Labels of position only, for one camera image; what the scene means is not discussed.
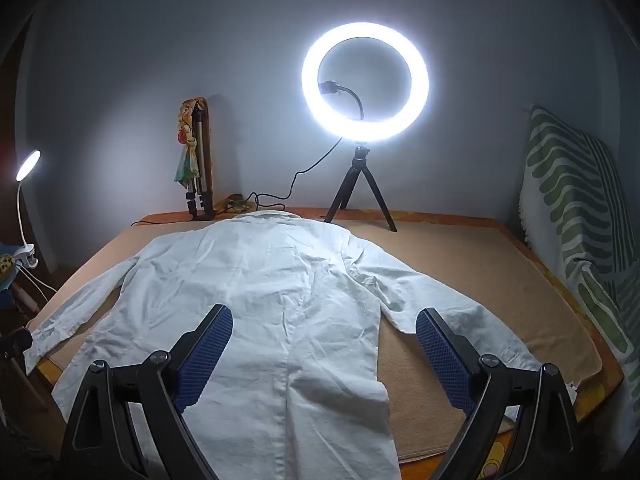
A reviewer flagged black power cable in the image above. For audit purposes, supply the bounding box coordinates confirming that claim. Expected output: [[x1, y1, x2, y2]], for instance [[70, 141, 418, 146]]
[[215, 136, 346, 221]]

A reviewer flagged white clip lamp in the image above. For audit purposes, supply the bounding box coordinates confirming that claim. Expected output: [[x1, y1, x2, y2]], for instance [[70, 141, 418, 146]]
[[12, 149, 43, 271]]

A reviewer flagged black gooseneck phone holder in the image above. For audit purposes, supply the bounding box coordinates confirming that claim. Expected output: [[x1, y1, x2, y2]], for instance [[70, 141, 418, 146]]
[[320, 80, 368, 123]]

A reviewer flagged beige blanket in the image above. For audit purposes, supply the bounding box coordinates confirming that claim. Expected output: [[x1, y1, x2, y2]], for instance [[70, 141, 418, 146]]
[[25, 212, 603, 466]]

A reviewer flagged colourful scarf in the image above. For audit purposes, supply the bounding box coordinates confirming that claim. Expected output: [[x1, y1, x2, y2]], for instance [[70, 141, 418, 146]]
[[173, 96, 206, 183]]

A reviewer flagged small yellow patterned cloth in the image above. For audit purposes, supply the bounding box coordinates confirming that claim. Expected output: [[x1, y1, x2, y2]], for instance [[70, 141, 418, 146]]
[[216, 194, 253, 216]]

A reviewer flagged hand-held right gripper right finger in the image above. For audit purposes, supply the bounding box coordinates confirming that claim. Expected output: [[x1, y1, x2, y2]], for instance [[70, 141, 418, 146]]
[[415, 307, 581, 480]]

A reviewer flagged white shirt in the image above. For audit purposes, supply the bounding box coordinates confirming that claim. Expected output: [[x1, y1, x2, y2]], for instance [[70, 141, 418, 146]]
[[23, 211, 581, 480]]

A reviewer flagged black mini tripod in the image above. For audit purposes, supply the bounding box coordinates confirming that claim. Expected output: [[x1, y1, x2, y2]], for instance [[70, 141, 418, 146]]
[[323, 142, 398, 233]]

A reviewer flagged white ring light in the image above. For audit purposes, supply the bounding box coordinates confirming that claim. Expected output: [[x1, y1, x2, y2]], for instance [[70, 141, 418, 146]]
[[301, 21, 430, 142]]

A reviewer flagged green patterned white cushion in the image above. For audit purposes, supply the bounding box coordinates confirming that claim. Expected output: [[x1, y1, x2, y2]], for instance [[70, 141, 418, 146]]
[[517, 105, 640, 401]]

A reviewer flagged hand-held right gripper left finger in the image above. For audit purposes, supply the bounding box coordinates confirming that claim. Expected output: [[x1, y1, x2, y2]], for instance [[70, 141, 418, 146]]
[[59, 304, 234, 480]]

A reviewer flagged folded black light stand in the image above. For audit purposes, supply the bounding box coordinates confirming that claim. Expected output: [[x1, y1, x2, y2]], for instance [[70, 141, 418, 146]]
[[186, 105, 217, 222]]

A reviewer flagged brown wooden board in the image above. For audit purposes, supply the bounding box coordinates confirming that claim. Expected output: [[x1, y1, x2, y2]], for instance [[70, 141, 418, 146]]
[[200, 96, 217, 216]]

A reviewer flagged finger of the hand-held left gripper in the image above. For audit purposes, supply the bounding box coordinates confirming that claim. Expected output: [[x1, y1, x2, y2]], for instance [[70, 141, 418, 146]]
[[0, 326, 34, 361]]

